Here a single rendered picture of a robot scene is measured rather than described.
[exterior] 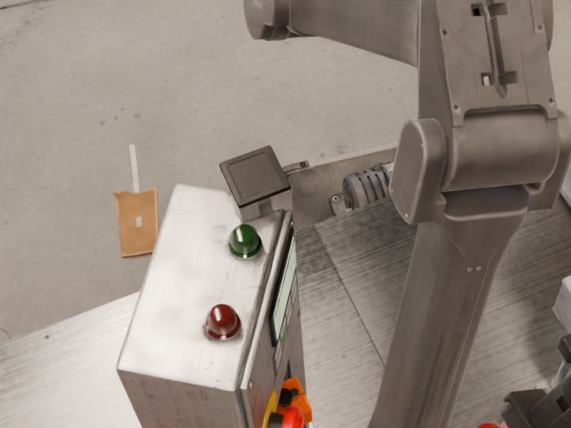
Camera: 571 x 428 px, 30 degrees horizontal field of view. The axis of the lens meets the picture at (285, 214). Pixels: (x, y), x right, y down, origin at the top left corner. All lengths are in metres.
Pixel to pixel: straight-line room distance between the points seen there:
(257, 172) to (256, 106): 1.94
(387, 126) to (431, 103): 2.03
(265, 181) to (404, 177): 0.16
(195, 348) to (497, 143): 0.27
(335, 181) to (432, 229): 1.61
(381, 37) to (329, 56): 2.07
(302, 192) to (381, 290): 0.82
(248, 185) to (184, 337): 0.13
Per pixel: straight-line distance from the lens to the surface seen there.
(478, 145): 0.68
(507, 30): 0.71
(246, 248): 0.81
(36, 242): 2.65
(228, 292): 0.82
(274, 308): 0.83
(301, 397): 1.08
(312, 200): 2.32
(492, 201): 0.73
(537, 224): 1.62
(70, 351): 1.55
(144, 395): 0.83
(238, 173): 0.84
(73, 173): 2.73
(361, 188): 2.12
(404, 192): 0.71
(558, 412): 1.24
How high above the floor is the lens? 2.19
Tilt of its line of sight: 58 degrees down
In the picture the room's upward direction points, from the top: 5 degrees counter-clockwise
